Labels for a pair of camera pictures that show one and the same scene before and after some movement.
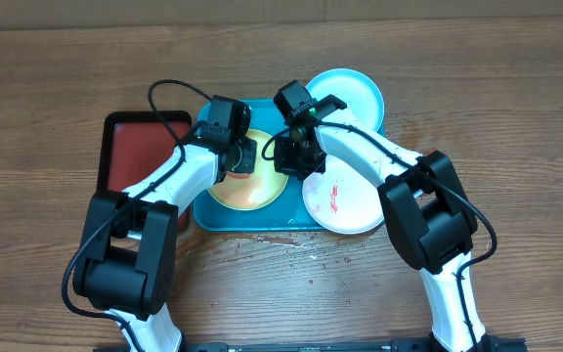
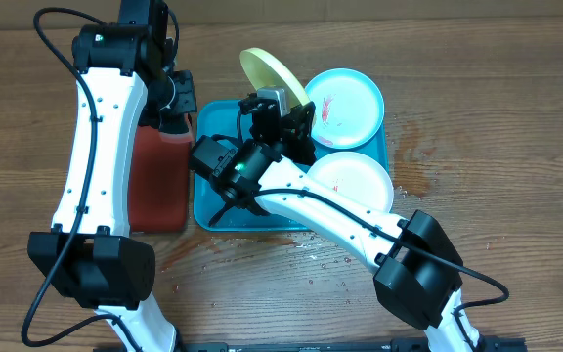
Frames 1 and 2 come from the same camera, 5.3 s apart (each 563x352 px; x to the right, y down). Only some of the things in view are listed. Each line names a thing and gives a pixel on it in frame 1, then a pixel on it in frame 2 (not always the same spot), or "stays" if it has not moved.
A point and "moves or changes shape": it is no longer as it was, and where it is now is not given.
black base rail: x=490 y=345 stays
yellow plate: x=263 y=190 moves or changes shape
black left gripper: x=248 y=164 -> x=189 y=106
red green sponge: x=238 y=175 moves or changes shape
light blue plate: x=357 y=91 stays
